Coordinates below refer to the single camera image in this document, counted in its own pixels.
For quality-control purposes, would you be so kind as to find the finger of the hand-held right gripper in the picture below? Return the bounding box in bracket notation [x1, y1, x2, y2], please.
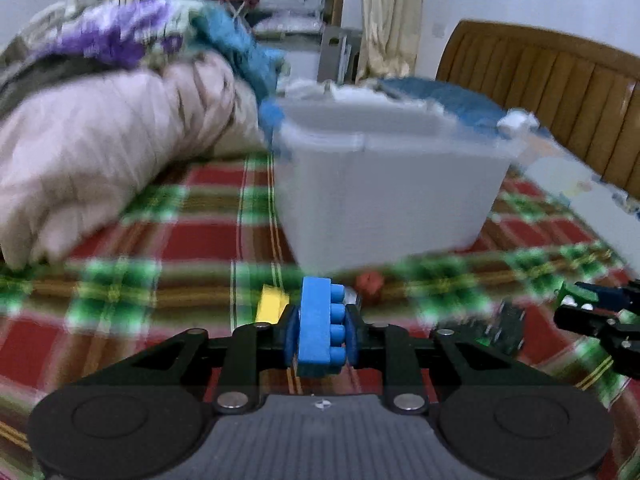
[554, 296, 640, 376]
[574, 280, 640, 311]

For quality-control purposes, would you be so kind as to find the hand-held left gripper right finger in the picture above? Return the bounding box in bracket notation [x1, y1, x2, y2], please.
[346, 304, 567, 414]

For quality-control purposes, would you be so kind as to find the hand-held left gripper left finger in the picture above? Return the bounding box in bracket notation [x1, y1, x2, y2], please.
[75, 304, 302, 412]

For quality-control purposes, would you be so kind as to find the blue building block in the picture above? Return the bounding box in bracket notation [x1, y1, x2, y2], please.
[296, 276, 348, 379]

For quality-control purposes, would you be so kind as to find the green toy car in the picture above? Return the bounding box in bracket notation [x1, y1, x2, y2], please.
[479, 300, 526, 357]

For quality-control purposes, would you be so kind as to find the white plastic container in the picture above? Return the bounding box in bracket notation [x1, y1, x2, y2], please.
[259, 94, 527, 274]

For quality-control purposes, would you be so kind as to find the yellow building block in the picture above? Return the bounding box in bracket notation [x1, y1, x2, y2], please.
[255, 284, 292, 322]

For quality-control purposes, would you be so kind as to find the red building block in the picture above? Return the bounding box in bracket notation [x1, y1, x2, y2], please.
[356, 272, 384, 303]

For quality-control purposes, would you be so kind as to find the pastel checked pillow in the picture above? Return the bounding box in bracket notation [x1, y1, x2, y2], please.
[520, 132, 640, 223]

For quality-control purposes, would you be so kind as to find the plaid bed sheet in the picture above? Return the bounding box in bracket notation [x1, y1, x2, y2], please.
[0, 152, 640, 480]

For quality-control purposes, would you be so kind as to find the small white cloth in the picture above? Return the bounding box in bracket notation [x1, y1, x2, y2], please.
[499, 109, 540, 137]

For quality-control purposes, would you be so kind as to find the wooden headboard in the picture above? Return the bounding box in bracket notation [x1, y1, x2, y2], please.
[436, 20, 640, 263]

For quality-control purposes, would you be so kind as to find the white towel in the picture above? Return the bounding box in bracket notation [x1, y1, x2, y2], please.
[284, 81, 442, 112]

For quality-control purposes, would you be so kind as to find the blue pillow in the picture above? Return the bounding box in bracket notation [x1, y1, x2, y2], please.
[377, 77, 553, 137]

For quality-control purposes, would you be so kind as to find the pink quilt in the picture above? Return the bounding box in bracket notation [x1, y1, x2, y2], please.
[0, 54, 268, 272]

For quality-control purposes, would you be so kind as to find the grey folding table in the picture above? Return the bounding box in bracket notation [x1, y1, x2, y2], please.
[316, 25, 364, 84]

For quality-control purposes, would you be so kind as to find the bagged white pillow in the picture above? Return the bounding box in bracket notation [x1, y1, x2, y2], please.
[251, 12, 325, 37]

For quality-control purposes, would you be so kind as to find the purple floral blue quilt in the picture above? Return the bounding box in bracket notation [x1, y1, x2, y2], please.
[0, 0, 292, 128]

